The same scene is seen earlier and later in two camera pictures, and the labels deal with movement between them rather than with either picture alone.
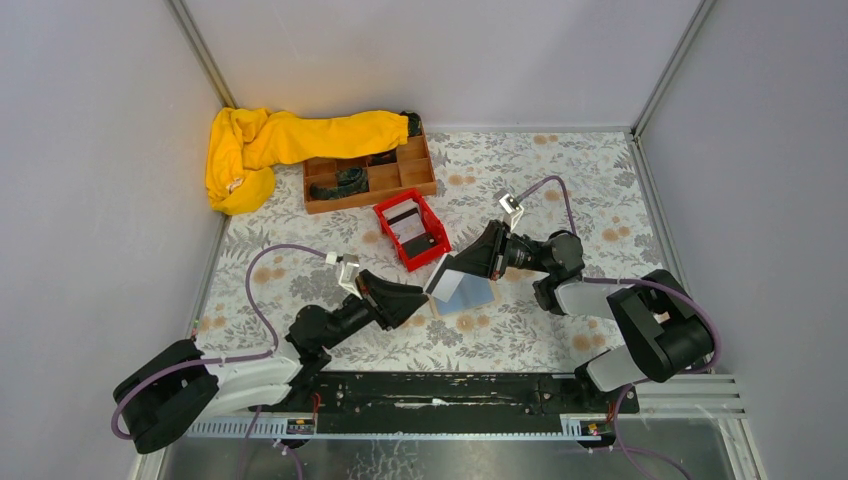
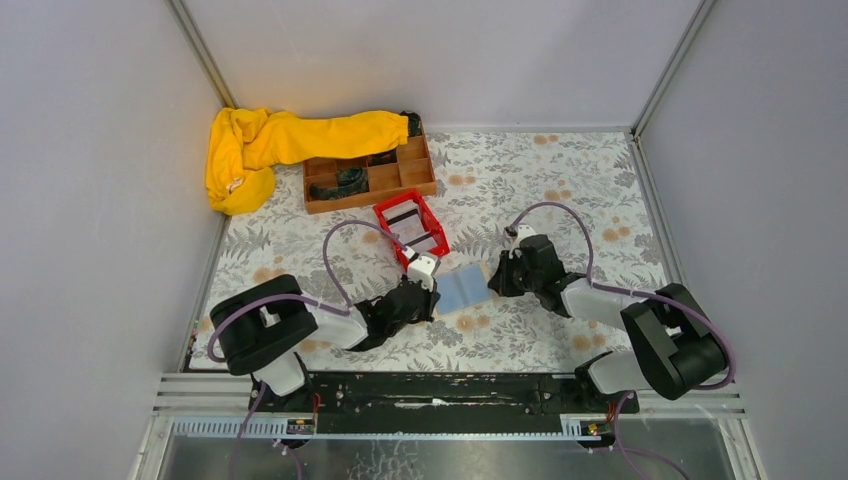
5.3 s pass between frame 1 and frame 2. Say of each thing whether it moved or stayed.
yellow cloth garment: stayed
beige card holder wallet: stayed
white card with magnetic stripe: moved
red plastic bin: stayed
